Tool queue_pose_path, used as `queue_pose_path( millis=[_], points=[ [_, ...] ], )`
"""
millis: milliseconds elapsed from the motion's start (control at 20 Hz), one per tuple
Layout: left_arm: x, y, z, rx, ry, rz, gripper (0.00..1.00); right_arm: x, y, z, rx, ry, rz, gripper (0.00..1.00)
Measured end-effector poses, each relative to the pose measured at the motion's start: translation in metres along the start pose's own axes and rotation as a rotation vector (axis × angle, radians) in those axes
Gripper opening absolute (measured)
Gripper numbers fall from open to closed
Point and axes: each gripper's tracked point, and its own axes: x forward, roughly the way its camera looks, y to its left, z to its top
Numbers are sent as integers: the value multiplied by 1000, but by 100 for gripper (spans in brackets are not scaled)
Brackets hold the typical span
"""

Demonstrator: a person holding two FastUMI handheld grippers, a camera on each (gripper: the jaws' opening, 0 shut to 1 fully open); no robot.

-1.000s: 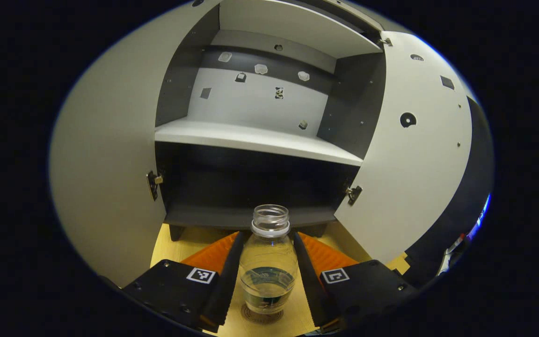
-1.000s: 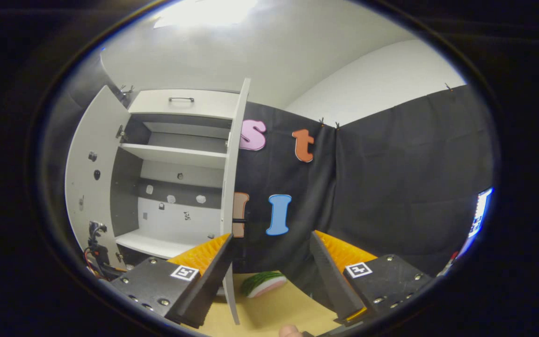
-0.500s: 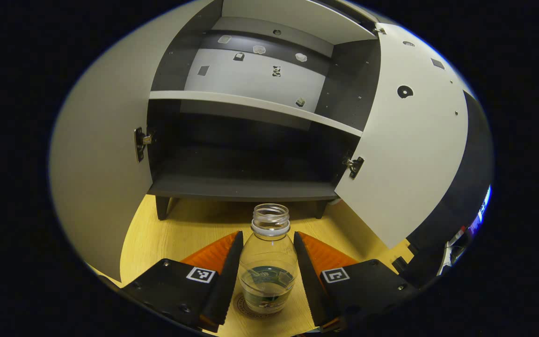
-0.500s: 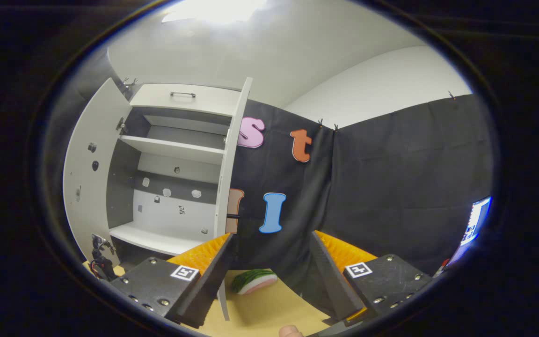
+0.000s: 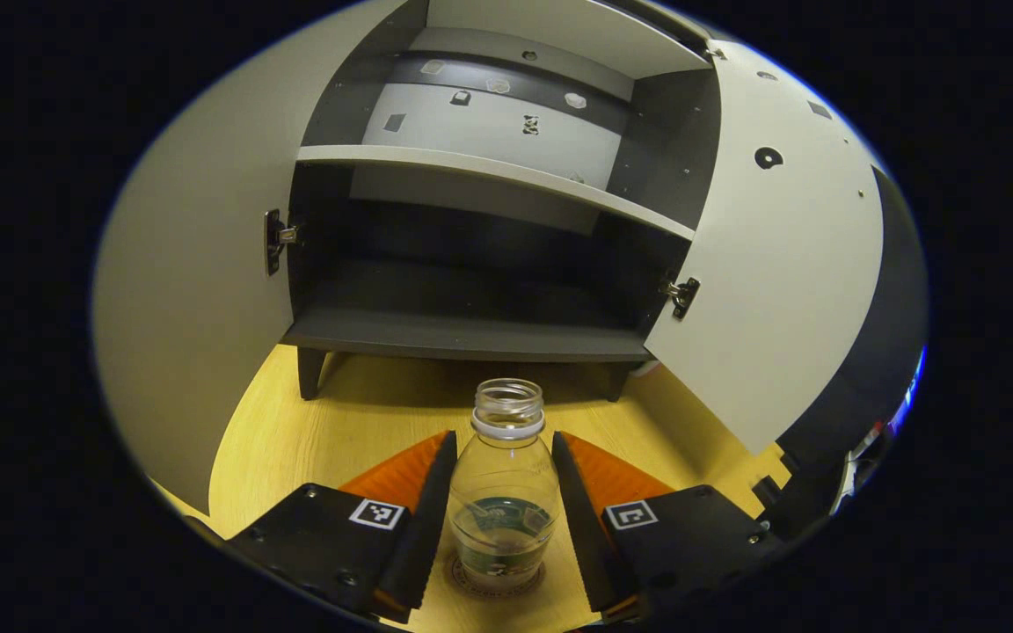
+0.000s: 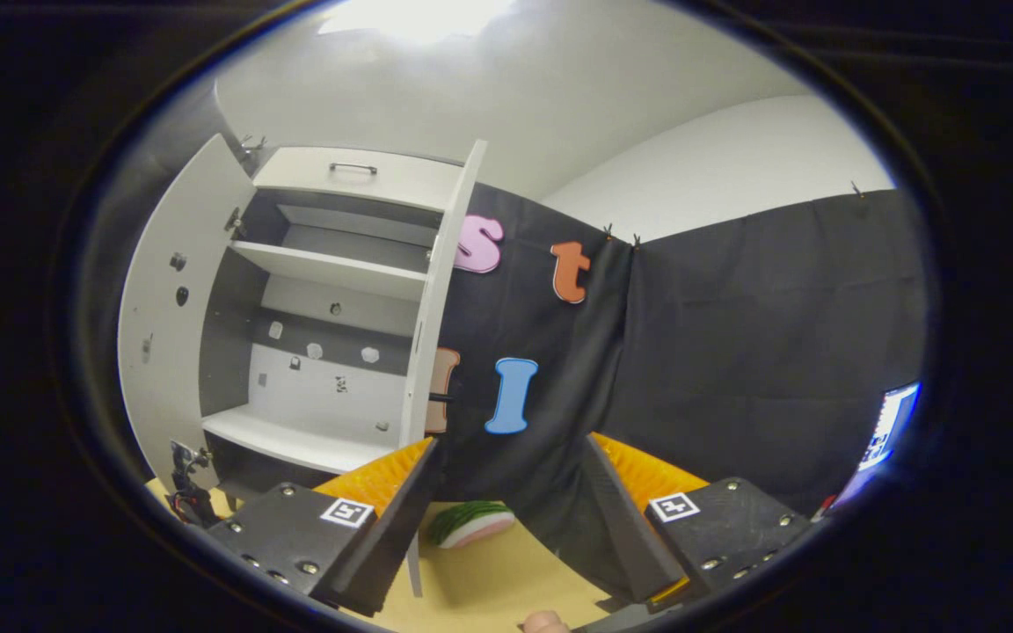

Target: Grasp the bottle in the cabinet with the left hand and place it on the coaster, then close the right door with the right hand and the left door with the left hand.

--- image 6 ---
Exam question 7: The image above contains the white drawer front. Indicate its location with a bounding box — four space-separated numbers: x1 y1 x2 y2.
253 147 465 212

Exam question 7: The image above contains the white and grey cabinet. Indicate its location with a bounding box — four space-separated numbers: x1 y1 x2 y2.
199 145 472 502

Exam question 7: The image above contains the toy watermelon slice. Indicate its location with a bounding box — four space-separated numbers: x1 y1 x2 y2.
429 501 516 549

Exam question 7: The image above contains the white cabinet shelf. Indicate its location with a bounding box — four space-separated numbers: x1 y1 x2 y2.
230 240 428 302

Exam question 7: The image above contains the ceiling light panel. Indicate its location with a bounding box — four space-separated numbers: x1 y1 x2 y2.
317 0 516 45

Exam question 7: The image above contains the white cabinet door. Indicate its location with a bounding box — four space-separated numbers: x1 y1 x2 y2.
118 132 257 493
399 139 487 599

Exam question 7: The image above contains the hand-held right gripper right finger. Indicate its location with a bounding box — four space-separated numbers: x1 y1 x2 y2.
581 433 811 608

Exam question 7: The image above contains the lit computer screen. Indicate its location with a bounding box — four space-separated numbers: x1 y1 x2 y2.
856 381 923 476

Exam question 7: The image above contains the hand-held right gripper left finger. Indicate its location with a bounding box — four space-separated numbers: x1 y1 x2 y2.
208 438 439 616

